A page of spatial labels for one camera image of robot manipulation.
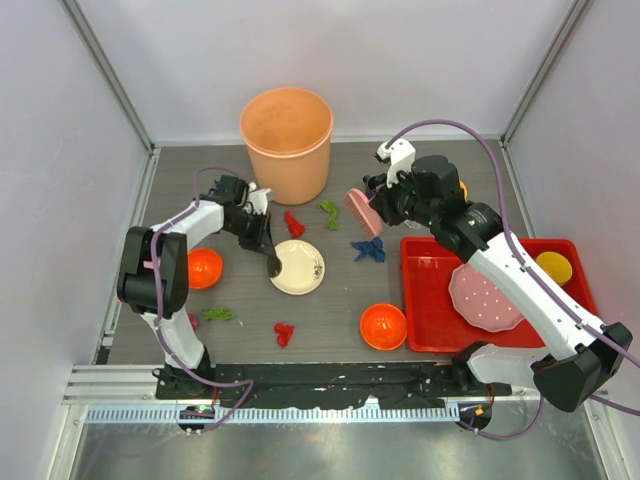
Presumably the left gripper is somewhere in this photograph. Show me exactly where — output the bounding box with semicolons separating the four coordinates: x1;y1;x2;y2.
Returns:
224;209;275;257

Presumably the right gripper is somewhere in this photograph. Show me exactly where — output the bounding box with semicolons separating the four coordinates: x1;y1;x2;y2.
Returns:
371;165;439;228

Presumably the pink hand brush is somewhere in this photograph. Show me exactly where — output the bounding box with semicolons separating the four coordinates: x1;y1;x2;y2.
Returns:
344;188;383;241

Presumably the cream plate with black patch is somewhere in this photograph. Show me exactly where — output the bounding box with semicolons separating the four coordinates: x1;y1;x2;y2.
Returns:
271;239;326;296

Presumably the orange bowl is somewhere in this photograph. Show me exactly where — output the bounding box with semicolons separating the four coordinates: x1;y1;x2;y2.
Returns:
360;303;407;351
187;248;224;290

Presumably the green paper scrap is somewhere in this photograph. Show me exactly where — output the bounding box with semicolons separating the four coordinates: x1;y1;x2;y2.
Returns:
316;200;339;231
202;307;236;322

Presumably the magenta paper scrap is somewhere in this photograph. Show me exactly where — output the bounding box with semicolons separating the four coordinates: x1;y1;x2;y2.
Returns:
187;313;199;329

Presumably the orange bowl front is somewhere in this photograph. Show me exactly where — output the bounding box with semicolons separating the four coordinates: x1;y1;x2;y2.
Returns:
360;303;407;351

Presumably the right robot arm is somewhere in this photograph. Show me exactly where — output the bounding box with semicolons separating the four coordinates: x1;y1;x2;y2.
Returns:
363;153;633;412

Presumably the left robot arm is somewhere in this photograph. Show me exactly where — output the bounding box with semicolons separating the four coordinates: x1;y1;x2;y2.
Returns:
116;169;282;399

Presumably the red paper scrap centre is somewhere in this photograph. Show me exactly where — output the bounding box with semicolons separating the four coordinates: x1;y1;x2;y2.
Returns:
284;210;306;239

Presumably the red paper scrap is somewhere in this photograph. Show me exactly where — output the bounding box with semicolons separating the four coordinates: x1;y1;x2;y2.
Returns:
274;322;295;348
284;210;306;239

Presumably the blue paper scrap right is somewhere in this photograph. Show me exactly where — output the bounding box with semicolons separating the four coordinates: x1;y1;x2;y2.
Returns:
350;237;387;263

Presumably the red paper scrap front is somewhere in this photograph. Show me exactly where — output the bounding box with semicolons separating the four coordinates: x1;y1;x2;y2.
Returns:
274;322;295;348

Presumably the yellow-orange bowl back right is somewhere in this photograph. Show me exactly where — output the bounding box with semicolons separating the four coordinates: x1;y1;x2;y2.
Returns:
459;181;468;201

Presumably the orange plastic waste bin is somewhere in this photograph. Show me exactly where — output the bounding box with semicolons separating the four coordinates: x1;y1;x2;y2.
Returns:
240;87;334;205

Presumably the pink dotted plate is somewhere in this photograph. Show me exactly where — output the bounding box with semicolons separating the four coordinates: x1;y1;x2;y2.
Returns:
448;264;524;333

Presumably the yellow cup in tray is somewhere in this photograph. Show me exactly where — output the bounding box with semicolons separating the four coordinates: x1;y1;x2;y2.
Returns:
536;251;573;286

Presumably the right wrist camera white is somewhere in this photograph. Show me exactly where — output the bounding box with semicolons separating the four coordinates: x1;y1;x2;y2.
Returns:
376;138;416;188

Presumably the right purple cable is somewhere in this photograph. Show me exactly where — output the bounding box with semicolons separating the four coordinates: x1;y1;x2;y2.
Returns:
384;118;640;441

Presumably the purple cable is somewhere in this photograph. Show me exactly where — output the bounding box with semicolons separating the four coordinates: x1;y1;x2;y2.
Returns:
149;167;256;432
384;118;640;441

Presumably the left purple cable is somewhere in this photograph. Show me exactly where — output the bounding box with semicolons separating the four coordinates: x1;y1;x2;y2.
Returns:
149;167;256;432

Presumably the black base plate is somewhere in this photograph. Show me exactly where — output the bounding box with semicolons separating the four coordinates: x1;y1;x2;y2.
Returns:
152;362;512;410

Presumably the front aluminium rail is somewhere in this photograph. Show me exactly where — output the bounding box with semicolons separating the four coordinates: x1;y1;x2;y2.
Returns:
63;360;527;410

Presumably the slotted cable duct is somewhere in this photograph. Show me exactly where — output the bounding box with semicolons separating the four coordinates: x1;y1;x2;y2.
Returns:
85;403;460;424

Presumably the left aluminium frame post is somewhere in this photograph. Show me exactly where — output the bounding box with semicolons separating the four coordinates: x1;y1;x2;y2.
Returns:
59;0;155;153

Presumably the aluminium frame post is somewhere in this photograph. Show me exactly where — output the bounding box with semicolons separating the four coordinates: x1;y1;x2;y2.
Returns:
501;0;593;146
59;0;155;153

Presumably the right aluminium frame post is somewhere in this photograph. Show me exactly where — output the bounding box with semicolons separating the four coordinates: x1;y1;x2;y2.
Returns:
501;0;593;146

